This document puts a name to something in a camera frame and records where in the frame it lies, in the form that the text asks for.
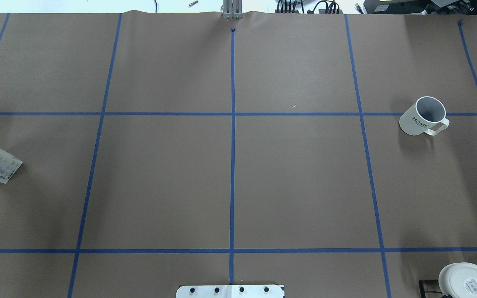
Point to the white HOME mug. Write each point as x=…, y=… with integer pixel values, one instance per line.
x=426, y=116

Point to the brown paper table cover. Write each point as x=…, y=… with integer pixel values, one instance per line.
x=162, y=150

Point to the black equipment box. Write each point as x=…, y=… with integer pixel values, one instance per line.
x=437, y=7

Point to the metal camera post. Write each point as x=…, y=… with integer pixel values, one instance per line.
x=232, y=9

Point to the metal base plate with bolts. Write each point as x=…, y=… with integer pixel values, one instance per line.
x=231, y=291

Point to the black wire stand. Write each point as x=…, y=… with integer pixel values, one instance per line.
x=430, y=289

